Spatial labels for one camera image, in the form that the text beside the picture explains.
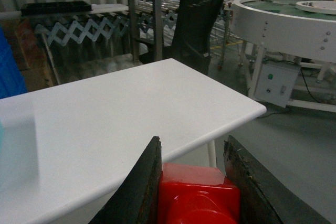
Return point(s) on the white round conveyor table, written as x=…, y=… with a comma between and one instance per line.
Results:
x=292, y=31

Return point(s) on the grey expandable roller conveyor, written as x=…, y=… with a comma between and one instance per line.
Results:
x=92, y=29

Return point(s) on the black mesh office chair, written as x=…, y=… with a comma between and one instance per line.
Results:
x=191, y=40

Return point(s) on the blue crate upper right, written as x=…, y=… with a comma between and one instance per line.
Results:
x=12, y=81

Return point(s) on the black plastic tray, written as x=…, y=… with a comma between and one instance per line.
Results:
x=55, y=7

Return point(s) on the white flat board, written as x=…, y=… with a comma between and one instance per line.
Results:
x=101, y=8

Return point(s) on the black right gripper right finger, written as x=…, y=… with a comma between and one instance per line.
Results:
x=264, y=199

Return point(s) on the white table leg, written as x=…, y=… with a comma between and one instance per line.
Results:
x=212, y=154

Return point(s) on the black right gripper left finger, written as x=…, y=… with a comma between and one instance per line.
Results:
x=136, y=199

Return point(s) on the steel rack post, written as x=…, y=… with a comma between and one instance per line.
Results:
x=157, y=29

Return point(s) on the grey electrical control box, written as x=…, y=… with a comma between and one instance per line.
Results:
x=276, y=82

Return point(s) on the red toy block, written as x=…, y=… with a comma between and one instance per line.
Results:
x=195, y=194

